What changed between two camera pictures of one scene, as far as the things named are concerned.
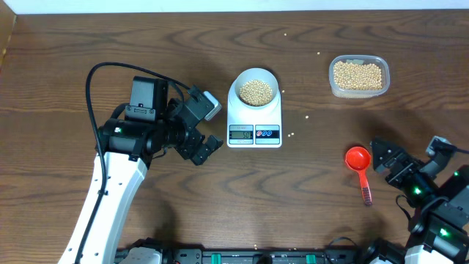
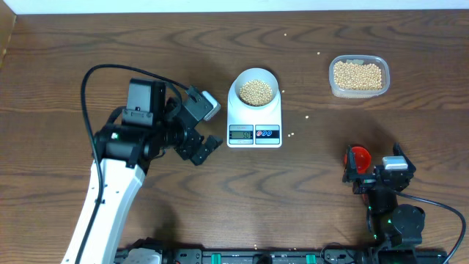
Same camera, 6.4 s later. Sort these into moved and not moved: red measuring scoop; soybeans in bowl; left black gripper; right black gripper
Moved: right black gripper
Not moved: left black gripper; red measuring scoop; soybeans in bowl
